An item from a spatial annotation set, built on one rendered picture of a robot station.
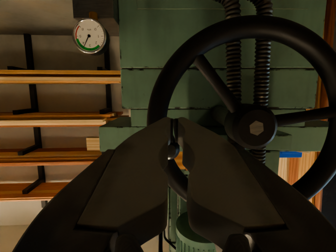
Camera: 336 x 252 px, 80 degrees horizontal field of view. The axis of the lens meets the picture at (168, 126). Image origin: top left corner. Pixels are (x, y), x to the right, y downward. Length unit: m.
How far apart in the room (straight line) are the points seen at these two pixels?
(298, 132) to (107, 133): 0.44
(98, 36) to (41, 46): 2.89
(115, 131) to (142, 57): 0.18
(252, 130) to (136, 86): 0.28
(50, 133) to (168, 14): 2.95
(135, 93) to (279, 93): 0.32
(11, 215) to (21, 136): 1.22
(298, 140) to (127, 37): 0.45
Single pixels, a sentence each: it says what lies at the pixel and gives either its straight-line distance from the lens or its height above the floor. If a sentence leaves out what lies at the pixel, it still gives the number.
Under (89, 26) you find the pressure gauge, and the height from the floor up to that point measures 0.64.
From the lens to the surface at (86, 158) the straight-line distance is 2.67.
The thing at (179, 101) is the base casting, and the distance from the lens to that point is 0.46.
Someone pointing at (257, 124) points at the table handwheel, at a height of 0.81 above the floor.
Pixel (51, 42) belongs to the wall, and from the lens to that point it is 3.26.
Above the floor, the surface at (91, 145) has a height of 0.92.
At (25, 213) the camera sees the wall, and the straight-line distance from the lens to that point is 3.90.
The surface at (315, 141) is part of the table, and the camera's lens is 0.58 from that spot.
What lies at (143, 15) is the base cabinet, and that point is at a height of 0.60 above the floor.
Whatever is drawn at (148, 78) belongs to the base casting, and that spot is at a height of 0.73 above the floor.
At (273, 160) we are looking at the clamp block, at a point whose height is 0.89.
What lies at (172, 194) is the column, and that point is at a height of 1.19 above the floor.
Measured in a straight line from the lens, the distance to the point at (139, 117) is 0.47.
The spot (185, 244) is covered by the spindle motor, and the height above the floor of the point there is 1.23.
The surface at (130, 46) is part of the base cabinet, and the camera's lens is 0.48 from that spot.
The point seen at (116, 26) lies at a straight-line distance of 0.50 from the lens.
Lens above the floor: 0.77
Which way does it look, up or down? 9 degrees up
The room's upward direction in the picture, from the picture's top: 180 degrees clockwise
